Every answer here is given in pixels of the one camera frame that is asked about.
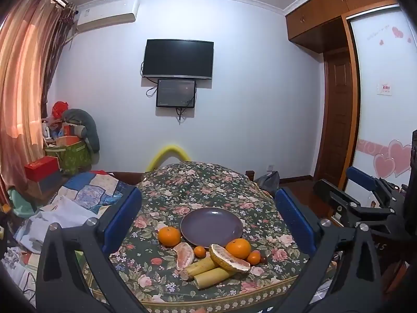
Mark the small black monitor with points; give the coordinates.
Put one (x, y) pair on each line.
(176, 93)

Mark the peeled pomelo segment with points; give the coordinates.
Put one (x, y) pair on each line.
(183, 257)

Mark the large orange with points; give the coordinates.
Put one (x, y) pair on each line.
(169, 236)
(238, 248)

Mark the pink sheer curtain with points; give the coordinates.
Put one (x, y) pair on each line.
(22, 81)

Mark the brown wooden door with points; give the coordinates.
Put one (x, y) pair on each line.
(338, 117)

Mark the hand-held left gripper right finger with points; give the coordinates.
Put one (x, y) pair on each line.
(295, 221)

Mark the white air conditioner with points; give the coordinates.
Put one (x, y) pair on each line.
(107, 14)

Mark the white cloth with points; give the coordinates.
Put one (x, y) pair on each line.
(55, 221)

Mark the red gift box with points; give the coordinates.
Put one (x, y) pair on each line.
(40, 168)

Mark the wooden overhead cabinet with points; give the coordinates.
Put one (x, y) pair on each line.
(325, 13)

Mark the purple plate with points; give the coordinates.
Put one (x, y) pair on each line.
(211, 226)

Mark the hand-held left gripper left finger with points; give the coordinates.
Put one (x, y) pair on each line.
(122, 221)

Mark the patchwork quilt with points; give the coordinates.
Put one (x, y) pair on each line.
(91, 189)

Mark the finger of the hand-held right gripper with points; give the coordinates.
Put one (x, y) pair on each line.
(361, 177)
(338, 200)

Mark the small orange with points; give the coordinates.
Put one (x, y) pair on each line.
(199, 251)
(253, 257)

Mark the white wardrobe door with hearts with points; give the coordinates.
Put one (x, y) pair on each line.
(384, 62)

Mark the paper note with red print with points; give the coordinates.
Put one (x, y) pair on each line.
(385, 87)

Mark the floral tablecloth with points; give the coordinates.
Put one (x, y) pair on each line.
(202, 189)

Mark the brown patterned curtain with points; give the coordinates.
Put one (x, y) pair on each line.
(57, 49)

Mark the pomelo wedge with rind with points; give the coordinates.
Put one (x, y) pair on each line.
(228, 262)

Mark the black wall television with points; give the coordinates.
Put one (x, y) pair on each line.
(178, 58)

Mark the grey bag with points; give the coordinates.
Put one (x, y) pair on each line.
(268, 182)

